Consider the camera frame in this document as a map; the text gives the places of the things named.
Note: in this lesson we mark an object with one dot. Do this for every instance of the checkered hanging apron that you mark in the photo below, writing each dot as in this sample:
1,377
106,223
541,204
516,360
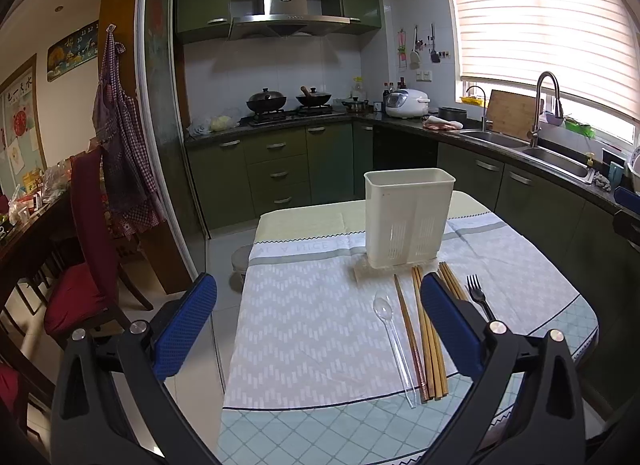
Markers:
131,188

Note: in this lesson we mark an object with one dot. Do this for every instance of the dark red-tipped wooden chopstick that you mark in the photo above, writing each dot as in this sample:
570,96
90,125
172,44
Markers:
415,353

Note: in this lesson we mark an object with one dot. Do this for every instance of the white rice cooker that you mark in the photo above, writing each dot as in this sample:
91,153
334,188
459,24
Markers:
407,103

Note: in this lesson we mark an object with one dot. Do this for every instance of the white window blind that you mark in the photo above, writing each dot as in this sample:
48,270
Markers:
590,45

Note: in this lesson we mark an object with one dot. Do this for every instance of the black wok with handle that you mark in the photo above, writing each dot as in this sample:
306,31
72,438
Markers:
311,97

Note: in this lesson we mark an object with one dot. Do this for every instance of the green lower kitchen cabinets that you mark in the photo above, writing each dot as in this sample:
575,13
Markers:
240,174

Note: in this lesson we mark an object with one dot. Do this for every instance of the cream plastic utensil holder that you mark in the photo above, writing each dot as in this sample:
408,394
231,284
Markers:
406,214

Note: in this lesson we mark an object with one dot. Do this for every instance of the gas stove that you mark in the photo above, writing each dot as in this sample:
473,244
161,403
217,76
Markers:
301,112

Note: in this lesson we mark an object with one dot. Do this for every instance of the black plastic fork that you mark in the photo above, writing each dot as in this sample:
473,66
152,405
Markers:
478,296

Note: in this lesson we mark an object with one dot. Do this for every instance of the framed wall picture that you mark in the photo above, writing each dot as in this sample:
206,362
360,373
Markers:
21,144

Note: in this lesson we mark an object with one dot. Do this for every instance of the hanging kitchen utensils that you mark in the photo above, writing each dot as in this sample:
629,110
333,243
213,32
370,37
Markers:
411,53

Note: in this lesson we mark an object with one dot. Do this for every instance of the cluttered dining table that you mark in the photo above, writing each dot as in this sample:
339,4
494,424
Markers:
37,222

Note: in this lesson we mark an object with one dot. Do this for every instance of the pink cloth on counter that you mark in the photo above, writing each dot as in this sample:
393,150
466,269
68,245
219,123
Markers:
437,123

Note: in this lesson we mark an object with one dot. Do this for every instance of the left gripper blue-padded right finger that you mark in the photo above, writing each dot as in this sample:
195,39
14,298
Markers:
523,405

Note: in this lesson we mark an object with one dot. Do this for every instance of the steel range hood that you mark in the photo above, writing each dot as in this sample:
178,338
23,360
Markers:
290,18

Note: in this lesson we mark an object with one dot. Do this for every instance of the wooden cutting board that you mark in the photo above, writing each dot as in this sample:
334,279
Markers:
512,113

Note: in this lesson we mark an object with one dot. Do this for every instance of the black wok with lid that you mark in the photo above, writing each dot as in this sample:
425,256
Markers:
266,101

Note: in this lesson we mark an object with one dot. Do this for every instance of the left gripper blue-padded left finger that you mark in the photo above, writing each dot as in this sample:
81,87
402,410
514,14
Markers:
89,423

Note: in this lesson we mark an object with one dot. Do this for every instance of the stainless steel double sink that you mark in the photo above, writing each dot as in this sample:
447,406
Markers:
564,164

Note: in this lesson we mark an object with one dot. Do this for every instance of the small steel faucet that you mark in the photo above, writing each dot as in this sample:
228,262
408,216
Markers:
479,101

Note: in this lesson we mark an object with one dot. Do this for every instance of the light bamboo chopstick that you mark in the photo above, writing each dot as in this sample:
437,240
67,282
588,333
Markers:
439,358
427,363
438,389

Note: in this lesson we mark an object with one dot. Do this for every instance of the white chevron table cloth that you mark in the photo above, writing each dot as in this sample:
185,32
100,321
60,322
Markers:
318,326

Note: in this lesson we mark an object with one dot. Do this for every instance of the colourful wall poster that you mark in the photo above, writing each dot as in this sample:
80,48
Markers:
76,49

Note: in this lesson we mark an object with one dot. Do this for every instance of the clear plastic spoon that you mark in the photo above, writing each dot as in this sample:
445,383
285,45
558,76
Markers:
384,311

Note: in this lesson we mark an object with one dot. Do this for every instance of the red cushioned wooden chair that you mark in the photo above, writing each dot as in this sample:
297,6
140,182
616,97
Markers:
86,296

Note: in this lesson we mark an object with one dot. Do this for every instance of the black pot on counter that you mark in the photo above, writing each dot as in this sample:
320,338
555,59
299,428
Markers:
449,113

